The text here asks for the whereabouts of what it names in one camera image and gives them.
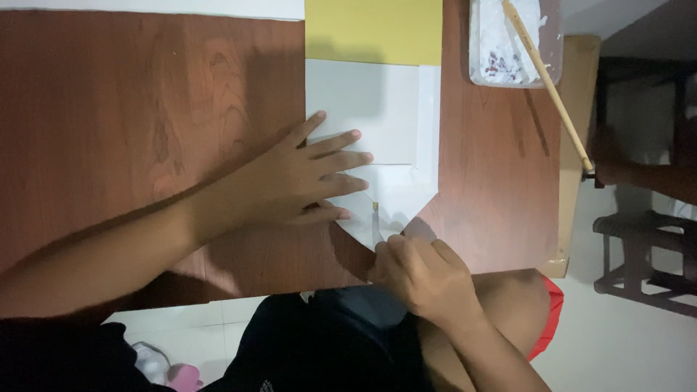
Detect clear plastic glue container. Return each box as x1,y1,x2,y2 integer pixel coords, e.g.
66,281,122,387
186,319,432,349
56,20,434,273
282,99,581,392
469,0,565,89

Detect person's left hand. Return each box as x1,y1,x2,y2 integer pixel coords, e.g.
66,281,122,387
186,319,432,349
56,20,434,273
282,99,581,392
188,111,375,244

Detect red cloth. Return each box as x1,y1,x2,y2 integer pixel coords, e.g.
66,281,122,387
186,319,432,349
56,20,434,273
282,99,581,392
527,275,565,363

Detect black shorts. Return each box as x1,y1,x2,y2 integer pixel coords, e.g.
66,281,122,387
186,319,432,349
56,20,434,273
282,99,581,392
199,284,436,392

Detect person's bare leg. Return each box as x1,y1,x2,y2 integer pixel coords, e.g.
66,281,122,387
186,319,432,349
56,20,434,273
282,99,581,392
416,268,552,392

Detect yellow paper sheet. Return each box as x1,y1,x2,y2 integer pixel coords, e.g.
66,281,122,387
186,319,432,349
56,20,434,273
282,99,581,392
305,0,443,67

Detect person's right hand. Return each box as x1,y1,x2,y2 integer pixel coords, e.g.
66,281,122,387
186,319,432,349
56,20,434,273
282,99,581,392
369,234,484,328

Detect dark wooden stool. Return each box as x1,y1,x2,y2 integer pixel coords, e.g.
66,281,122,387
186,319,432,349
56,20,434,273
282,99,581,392
592,209,697,320

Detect pink object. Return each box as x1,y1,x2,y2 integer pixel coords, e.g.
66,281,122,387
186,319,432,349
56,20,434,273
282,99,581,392
166,363,204,392

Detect white crumpled object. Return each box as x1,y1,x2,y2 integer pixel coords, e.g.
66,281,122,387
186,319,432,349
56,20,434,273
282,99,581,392
130,341,171,386

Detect white paper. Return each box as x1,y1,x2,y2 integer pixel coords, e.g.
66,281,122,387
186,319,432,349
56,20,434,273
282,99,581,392
305,59,442,252

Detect dark table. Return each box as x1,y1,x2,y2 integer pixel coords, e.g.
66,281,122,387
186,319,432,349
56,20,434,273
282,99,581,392
595,0,697,167

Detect black shirt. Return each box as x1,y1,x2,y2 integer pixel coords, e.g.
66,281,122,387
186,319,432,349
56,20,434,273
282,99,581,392
0,318,175,392

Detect long wooden brush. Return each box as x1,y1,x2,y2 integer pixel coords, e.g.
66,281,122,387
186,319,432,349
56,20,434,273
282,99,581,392
501,0,595,176

